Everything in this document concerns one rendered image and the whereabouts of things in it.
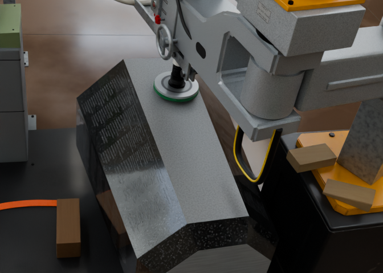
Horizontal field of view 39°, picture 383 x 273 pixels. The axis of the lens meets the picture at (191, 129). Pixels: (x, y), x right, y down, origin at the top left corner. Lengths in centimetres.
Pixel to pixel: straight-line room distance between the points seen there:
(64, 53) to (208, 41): 247
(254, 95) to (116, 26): 306
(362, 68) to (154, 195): 93
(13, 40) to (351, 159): 175
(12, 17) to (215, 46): 137
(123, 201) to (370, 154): 107
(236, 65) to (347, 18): 53
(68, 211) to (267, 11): 172
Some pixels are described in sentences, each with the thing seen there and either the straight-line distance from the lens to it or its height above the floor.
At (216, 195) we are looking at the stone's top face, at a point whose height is 83.
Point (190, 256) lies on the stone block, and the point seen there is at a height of 74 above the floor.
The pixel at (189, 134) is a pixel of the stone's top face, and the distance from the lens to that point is 239.
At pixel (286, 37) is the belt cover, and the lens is 158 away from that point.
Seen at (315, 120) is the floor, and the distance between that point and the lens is 411.
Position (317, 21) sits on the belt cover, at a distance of 158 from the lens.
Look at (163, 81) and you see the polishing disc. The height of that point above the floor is 88.
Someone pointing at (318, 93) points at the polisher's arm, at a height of 134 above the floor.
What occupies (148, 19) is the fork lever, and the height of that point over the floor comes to 109.
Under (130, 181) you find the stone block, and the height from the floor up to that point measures 70.
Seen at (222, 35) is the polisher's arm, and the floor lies 142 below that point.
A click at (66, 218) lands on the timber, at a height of 13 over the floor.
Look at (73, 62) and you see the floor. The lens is 426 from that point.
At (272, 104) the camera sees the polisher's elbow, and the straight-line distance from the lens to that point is 182.
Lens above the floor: 236
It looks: 39 degrees down
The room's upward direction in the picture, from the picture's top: 10 degrees clockwise
